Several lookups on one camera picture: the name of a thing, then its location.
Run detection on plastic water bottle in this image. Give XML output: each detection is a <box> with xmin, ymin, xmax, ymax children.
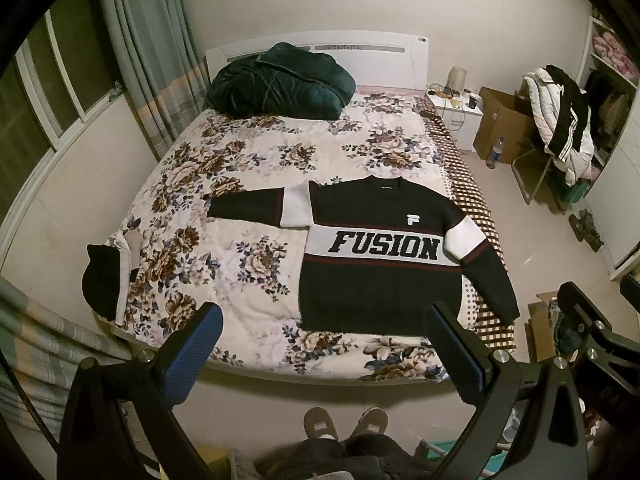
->
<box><xmin>486</xmin><ymin>136</ymin><xmax>504</xmax><ymax>169</ymax></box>

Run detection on white nightstand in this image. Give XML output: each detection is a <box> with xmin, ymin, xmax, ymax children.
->
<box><xmin>426</xmin><ymin>90</ymin><xmax>483</xmax><ymax>152</ymax></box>

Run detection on dark shoes on floor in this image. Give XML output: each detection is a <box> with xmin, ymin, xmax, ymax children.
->
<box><xmin>568</xmin><ymin>209</ymin><xmax>603</xmax><ymax>252</ymax></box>

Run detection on black folded garment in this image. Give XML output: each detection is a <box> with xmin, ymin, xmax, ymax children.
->
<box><xmin>81</xmin><ymin>244</ymin><xmax>130</xmax><ymax>322</ymax></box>

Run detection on white bed headboard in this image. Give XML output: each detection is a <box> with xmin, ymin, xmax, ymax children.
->
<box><xmin>205</xmin><ymin>30</ymin><xmax>430</xmax><ymax>90</ymax></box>

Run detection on white shelf unit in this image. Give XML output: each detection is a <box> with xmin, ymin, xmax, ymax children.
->
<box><xmin>577</xmin><ymin>6</ymin><xmax>639</xmax><ymax>170</ymax></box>

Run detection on right grey slipper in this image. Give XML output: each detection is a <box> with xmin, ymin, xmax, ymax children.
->
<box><xmin>352</xmin><ymin>406</ymin><xmax>388</xmax><ymax>438</ymax></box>

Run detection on window frame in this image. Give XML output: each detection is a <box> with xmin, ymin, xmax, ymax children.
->
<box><xmin>1</xmin><ymin>0</ymin><xmax>122</xmax><ymax>258</ymax></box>

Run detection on chair with clothes pile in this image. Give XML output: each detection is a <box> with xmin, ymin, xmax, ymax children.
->
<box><xmin>511</xmin><ymin>65</ymin><xmax>596</xmax><ymax>205</ymax></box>

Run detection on brown cardboard box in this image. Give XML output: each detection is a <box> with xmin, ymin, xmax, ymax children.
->
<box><xmin>473</xmin><ymin>87</ymin><xmax>536</xmax><ymax>164</ymax></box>

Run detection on beige table lamp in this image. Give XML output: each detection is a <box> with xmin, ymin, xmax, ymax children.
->
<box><xmin>446</xmin><ymin>66</ymin><xmax>466</xmax><ymax>94</ymax></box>

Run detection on black Fusion sweater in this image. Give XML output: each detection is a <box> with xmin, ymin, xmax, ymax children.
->
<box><xmin>208</xmin><ymin>176</ymin><xmax>520</xmax><ymax>336</ymax></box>

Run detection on grey striped curtain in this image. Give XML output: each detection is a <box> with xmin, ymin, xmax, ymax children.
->
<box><xmin>101</xmin><ymin>0</ymin><xmax>207</xmax><ymax>158</ymax></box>

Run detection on dark green folded duvet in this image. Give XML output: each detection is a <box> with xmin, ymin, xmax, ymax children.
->
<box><xmin>206</xmin><ymin>42</ymin><xmax>356</xmax><ymax>120</ymax></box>

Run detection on small open cardboard box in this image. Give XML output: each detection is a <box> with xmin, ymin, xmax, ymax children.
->
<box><xmin>524</xmin><ymin>292</ymin><xmax>575</xmax><ymax>363</ymax></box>

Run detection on floral bed blanket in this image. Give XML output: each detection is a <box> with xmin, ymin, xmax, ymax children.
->
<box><xmin>107</xmin><ymin>91</ymin><xmax>514</xmax><ymax>384</ymax></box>

